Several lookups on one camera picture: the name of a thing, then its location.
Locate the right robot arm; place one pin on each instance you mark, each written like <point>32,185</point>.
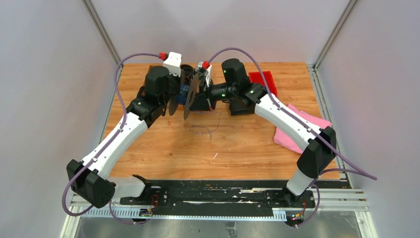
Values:
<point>246,97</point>

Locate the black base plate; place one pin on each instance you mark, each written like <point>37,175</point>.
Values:
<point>221,198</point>

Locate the grey filament spool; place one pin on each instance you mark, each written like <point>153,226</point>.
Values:
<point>186,95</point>

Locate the red plastic bin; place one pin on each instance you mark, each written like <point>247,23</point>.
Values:
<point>255,77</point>

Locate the rolled dark tie top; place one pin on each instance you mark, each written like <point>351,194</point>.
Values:
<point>188,71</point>

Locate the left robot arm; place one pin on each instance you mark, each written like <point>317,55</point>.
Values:
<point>89,178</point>

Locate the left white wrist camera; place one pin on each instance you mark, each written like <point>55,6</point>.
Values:
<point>172,61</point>

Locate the pink cloth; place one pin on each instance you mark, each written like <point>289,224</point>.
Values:
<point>292,134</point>

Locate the wooden compartment tray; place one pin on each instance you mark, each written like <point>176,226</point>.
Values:
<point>149,69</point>

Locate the black plastic bin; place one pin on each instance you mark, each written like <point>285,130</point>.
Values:
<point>241,107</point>

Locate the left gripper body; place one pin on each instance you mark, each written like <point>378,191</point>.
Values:
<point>175,88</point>

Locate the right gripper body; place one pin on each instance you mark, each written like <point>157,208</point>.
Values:
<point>213,93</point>

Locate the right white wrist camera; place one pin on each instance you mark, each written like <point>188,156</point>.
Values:
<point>204,70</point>

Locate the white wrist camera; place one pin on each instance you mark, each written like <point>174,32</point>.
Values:
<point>204,70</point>
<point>172,61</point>

